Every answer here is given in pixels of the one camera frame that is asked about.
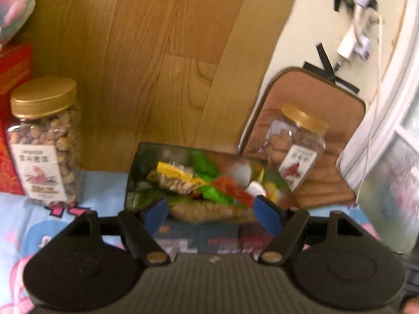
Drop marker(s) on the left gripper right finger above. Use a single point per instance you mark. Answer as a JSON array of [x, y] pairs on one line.
[[291, 230]]

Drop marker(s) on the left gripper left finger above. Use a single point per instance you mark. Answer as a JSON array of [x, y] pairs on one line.
[[135, 227]]

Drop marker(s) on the red spicy strip packet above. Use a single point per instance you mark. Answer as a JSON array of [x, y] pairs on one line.
[[226, 185]]

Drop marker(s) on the yellow-edged peanut snack packet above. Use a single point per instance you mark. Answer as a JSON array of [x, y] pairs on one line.
[[176, 178]]

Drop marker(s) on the green snack packet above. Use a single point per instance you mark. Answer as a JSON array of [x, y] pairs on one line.
[[208, 165]]

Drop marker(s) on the white jelly cup yellow lid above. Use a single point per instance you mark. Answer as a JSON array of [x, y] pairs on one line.
[[267, 184]]

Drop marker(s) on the yellow sesame cake packet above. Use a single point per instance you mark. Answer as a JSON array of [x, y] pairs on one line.
[[209, 212]]

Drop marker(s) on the brown seat cushion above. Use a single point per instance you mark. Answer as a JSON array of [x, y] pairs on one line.
[[343, 112]]

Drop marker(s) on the walnut jar gold lid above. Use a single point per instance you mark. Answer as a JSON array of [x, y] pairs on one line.
[[293, 143]]

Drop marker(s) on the black sheep-print box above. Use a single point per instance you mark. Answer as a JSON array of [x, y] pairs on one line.
[[210, 197]]

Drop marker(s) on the peanut jar gold lid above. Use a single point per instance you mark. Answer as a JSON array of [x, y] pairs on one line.
[[44, 142]]

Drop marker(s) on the wooden headboard panel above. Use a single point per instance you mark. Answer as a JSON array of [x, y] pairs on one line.
[[182, 72]]

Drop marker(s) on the white power strip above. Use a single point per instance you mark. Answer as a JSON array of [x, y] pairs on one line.
[[349, 47]]

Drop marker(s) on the pink blue plush toy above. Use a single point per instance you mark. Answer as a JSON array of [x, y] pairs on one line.
[[14, 14]]

